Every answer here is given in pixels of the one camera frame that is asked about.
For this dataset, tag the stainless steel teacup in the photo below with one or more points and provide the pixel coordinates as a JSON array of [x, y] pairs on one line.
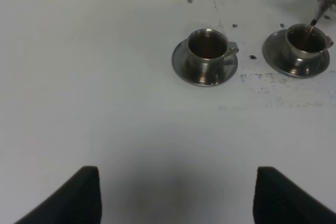
[[209, 53], [305, 42]]

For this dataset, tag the right stainless steel saucer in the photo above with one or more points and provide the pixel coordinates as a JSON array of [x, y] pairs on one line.
[[286, 62]]

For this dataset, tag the left stainless steel teacup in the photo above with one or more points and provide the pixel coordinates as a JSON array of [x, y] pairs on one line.
[[209, 53]]

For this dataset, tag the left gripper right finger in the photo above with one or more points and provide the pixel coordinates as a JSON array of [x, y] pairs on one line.
[[278, 200]]

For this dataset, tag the stainless steel saucer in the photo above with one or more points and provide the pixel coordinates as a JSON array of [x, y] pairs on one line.
[[286, 62], [181, 64]]

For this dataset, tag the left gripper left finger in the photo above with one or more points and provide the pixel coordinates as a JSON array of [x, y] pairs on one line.
[[78, 200]]

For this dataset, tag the right stainless steel teacup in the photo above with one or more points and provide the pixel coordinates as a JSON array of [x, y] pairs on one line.
[[305, 42]]

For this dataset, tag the left stainless steel saucer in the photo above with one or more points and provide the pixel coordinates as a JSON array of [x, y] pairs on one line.
[[181, 64]]

